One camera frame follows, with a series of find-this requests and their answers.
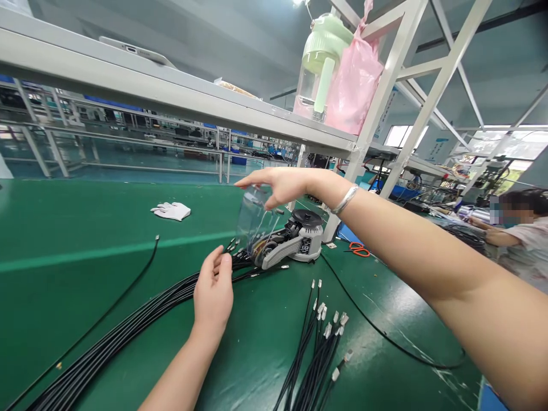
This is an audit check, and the black power cord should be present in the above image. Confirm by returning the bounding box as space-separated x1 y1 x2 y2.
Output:
320 253 468 370

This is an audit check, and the pink plastic bag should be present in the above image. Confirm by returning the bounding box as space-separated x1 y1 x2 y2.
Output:
324 0 386 136

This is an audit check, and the green water bottle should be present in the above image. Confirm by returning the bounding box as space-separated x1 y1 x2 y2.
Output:
294 12 356 126

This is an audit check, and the person's left hand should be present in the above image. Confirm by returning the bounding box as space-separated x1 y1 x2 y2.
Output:
192 245 235 340

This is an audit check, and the grey tape dispenser machine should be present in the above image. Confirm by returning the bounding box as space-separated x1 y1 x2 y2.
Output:
249 208 326 271

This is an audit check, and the bundle of white-taped black cables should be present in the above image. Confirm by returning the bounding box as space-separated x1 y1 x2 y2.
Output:
273 278 356 411

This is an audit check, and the white glove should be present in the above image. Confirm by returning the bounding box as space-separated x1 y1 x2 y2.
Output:
150 202 192 222

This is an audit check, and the white metal shelf frame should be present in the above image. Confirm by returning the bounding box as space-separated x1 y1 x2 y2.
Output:
0 0 493 245

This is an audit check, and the white phone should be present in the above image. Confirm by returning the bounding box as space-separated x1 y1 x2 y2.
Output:
98 35 177 70

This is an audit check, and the bundle of bare black cables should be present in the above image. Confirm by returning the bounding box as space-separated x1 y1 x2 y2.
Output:
25 237 292 411

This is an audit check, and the person's right hand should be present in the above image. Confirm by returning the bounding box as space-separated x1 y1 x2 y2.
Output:
234 166 316 211

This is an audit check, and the workbench with machines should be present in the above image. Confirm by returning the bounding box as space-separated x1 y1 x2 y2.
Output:
364 143 548 225

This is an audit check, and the single black cable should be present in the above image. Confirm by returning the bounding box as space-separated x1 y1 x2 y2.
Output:
0 235 162 411

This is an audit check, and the row of workbenches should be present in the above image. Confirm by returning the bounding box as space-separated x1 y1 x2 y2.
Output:
0 75 300 183

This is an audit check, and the clear tape strip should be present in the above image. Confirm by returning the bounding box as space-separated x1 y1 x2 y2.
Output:
235 184 276 254

